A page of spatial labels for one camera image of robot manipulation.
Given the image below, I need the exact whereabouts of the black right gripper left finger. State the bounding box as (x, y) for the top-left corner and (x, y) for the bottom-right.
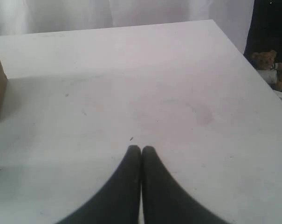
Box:
(59, 145), (141, 224)

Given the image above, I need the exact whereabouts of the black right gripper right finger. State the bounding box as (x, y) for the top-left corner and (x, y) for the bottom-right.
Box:
(142, 146), (225, 224)

